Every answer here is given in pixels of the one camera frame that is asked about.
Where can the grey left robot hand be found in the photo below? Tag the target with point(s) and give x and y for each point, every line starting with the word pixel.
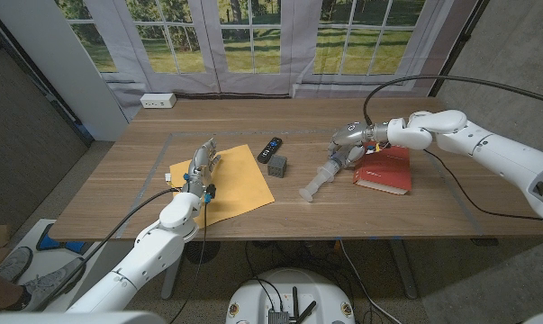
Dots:
pixel 201 166

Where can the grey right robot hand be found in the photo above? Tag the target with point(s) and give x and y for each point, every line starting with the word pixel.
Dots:
pixel 354 135

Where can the clear plastic syringe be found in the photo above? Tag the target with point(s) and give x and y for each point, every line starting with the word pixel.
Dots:
pixel 318 180

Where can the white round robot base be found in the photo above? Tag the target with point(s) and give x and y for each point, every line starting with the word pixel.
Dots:
pixel 298 288

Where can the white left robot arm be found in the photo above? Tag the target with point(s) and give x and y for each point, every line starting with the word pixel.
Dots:
pixel 149 256

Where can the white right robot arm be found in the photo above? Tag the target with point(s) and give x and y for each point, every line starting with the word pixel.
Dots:
pixel 491 153

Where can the yellow manila envelope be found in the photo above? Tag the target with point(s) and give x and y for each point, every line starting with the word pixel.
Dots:
pixel 244 184

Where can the black TV remote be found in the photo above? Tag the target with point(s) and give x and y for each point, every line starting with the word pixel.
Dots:
pixel 269 150

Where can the grey lattice block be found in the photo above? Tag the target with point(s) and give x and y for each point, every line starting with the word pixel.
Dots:
pixel 277 166

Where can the red hardcover book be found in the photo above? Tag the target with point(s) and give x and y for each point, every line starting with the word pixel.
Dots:
pixel 383 173

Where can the white power strip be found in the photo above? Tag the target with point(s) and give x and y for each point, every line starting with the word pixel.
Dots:
pixel 158 100

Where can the black round floor disc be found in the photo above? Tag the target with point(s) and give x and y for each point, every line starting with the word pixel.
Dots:
pixel 212 252

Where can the white table leg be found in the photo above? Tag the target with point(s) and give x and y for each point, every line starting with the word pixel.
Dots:
pixel 167 288
pixel 406 279

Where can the printed window backdrop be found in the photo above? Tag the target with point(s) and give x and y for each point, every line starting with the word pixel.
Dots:
pixel 253 45

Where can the black backdrop stand pole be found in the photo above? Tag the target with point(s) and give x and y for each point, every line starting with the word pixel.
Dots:
pixel 464 38

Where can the black antenna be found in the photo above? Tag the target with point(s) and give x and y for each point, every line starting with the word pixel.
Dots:
pixel 308 310
pixel 295 301

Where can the small grey radio box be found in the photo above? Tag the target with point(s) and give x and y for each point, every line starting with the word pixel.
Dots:
pixel 277 317

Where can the blue floor object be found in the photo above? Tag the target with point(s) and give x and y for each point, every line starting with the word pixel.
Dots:
pixel 50 245

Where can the white floor mat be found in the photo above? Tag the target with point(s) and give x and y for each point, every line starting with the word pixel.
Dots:
pixel 50 255

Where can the white column panel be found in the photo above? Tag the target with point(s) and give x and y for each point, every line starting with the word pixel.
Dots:
pixel 59 58

